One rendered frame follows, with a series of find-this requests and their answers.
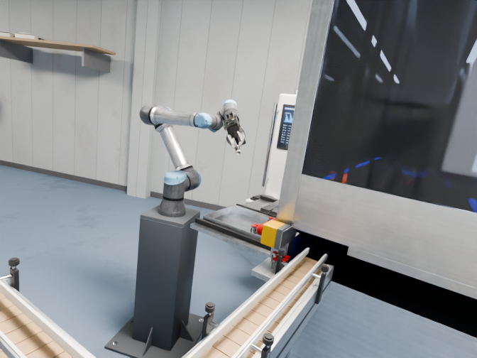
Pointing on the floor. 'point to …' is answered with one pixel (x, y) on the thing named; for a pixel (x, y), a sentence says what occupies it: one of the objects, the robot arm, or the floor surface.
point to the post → (304, 113)
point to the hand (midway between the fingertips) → (237, 146)
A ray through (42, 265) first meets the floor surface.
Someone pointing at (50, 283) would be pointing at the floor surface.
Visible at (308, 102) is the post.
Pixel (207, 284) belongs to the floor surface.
